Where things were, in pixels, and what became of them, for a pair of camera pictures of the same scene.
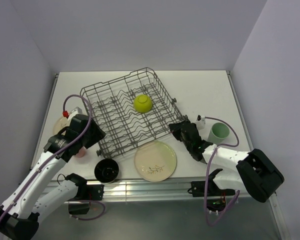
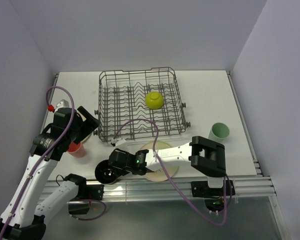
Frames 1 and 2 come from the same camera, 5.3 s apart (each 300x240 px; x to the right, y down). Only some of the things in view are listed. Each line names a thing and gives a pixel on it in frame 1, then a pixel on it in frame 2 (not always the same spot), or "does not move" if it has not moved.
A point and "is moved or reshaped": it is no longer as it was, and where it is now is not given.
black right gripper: [175, 128] to [120, 171]
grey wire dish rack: [133, 110] is moved or reshaped
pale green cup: [218, 132] does not move
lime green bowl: [143, 103] to [154, 100]
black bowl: [107, 170] does not move
